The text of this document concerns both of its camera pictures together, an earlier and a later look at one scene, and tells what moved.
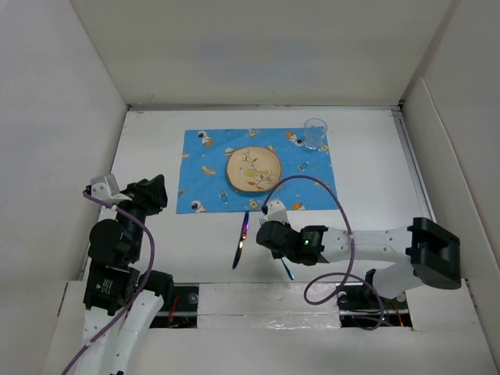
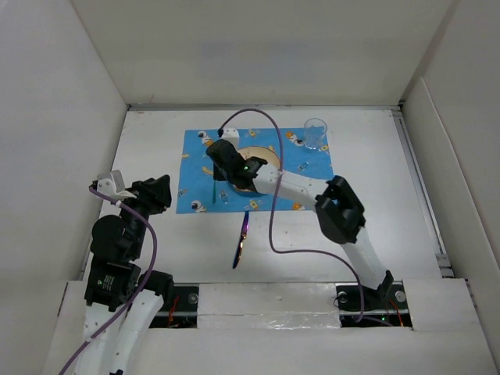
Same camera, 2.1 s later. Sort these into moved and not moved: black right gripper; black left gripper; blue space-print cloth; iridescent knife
Moved: black right gripper
Not moved: blue space-print cloth; iridescent knife; black left gripper
